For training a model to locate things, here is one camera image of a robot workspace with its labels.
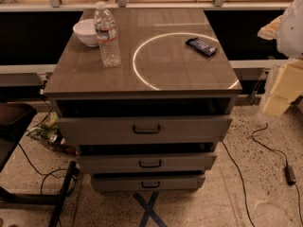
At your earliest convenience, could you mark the blue tape cross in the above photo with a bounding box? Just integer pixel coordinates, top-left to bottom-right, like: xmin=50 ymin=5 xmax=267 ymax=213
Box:
xmin=134 ymin=192 xmax=168 ymax=227

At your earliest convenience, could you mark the top grey drawer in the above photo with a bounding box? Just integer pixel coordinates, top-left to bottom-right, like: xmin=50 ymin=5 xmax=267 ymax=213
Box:
xmin=57 ymin=115 xmax=232 ymax=146

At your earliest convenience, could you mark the black floor cable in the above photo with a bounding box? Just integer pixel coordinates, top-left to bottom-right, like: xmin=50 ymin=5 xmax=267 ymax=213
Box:
xmin=222 ymin=141 xmax=256 ymax=227

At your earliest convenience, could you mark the bottom grey drawer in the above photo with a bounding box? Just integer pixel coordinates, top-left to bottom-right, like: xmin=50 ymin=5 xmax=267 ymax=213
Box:
xmin=91 ymin=175 xmax=205 ymax=192

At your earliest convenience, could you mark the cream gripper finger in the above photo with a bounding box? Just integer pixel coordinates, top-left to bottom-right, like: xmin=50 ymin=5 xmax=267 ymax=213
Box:
xmin=261 ymin=60 xmax=303 ymax=116

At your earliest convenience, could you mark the grey drawer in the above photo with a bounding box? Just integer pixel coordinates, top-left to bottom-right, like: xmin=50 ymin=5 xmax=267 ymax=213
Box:
xmin=91 ymin=175 xmax=205 ymax=192
xmin=78 ymin=152 xmax=217 ymax=174
xmin=57 ymin=115 xmax=232 ymax=146

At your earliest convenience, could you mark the white ceramic bowl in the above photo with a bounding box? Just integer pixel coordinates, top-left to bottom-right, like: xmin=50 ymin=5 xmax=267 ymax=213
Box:
xmin=73 ymin=19 xmax=98 ymax=47

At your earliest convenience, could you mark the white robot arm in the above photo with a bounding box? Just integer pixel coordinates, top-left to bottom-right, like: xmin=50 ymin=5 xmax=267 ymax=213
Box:
xmin=258 ymin=0 xmax=303 ymax=116

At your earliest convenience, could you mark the clear plastic water bottle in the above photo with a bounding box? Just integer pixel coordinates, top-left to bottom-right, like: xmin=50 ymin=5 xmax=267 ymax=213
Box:
xmin=94 ymin=2 xmax=121 ymax=67

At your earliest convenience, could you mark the black table frame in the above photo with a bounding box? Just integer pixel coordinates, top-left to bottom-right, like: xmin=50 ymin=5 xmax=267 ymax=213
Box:
xmin=0 ymin=101 xmax=79 ymax=227

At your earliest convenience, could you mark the snack bags pile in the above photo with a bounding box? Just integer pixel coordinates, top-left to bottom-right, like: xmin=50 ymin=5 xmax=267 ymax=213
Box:
xmin=27 ymin=113 xmax=77 ymax=155

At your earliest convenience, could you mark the middle grey drawer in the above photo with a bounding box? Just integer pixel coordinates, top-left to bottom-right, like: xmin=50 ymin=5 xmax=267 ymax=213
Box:
xmin=78 ymin=152 xmax=217 ymax=174

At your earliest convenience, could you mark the grey three-drawer cabinet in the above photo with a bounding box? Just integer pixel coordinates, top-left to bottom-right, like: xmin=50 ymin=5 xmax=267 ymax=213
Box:
xmin=45 ymin=9 xmax=241 ymax=179

